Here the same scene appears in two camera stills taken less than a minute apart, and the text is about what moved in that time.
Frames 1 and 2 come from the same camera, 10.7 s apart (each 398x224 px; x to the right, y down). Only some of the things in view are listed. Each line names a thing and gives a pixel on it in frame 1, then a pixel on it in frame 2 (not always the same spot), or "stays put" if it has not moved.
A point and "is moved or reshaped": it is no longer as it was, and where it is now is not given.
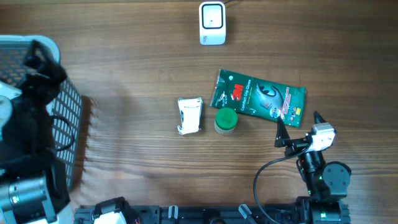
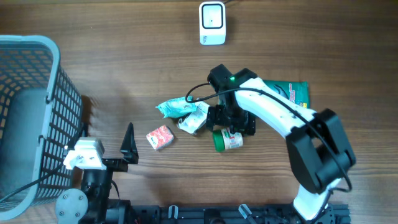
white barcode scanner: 212,23 stays put
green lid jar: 226,121 is moved or reshaped
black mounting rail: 203,214 stays put
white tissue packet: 191,109 is moved or reshaped
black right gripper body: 296,145 to 237,119
